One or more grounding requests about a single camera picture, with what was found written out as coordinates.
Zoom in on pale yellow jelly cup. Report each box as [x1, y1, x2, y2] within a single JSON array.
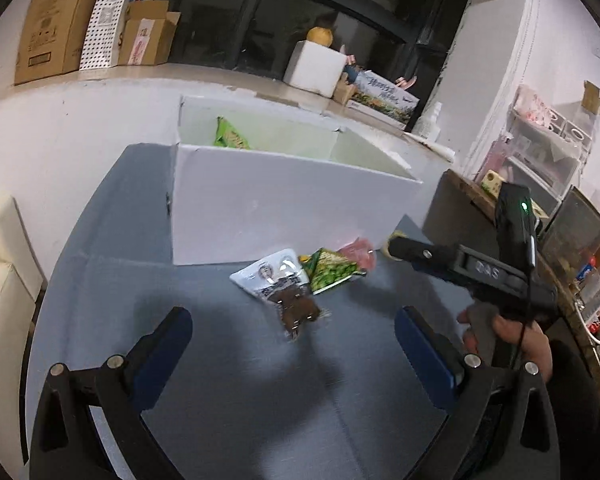
[[381, 230, 407, 261]]

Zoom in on pink jelly cup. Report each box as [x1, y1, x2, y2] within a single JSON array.
[[338, 237, 376, 272]]

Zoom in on green seaweed pack front side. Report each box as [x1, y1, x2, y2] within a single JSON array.
[[213, 116, 251, 150]]

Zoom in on right hand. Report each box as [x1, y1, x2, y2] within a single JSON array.
[[457, 309, 553, 382]]

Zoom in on clear acrylic organizer shelf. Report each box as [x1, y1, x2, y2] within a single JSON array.
[[476, 84, 598, 216]]

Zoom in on cream leather sofa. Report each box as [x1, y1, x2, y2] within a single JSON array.
[[0, 194, 44, 478]]

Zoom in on blue grey table mat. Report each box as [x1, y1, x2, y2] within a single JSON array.
[[27, 144, 470, 479]]

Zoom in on green pea snack packet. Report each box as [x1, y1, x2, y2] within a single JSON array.
[[299, 248, 367, 295]]

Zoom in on printed landscape carton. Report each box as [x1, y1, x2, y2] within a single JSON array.
[[346, 70, 419, 129]]

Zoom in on small figurine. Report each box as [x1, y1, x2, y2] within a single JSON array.
[[339, 44, 363, 84]]

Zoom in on white cardboard storage box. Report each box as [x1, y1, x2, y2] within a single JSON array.
[[171, 96, 422, 266]]

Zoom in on white foam box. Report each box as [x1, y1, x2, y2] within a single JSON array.
[[283, 40, 347, 99]]

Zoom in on yellow pomelo fruit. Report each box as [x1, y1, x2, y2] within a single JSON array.
[[306, 26, 334, 48]]

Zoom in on white dotted paper bag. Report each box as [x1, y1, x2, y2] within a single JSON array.
[[79, 0, 128, 70]]

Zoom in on large brown cardboard box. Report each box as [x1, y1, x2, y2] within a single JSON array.
[[14, 0, 96, 84]]

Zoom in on small open cardboard box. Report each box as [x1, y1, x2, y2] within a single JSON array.
[[118, 0, 181, 66]]

